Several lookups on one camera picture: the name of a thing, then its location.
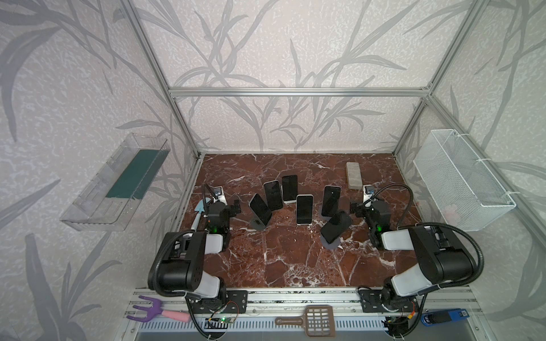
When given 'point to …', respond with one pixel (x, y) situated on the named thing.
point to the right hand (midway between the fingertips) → (363, 194)
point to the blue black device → (439, 316)
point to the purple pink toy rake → (156, 310)
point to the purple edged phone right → (330, 200)
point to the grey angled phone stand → (257, 225)
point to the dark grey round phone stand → (333, 245)
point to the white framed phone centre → (304, 209)
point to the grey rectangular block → (354, 175)
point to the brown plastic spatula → (318, 320)
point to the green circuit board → (227, 320)
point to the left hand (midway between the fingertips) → (224, 196)
